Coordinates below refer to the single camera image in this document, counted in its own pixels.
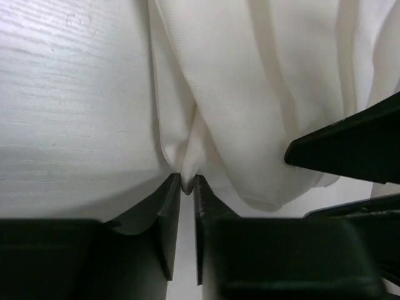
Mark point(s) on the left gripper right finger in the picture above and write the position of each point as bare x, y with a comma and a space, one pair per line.
207, 207

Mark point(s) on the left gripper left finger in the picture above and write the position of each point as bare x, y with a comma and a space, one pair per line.
158, 215

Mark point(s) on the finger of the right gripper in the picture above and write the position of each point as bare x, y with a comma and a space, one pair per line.
377, 220
364, 146

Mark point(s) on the white pleated skirt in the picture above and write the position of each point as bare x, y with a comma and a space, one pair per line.
237, 81

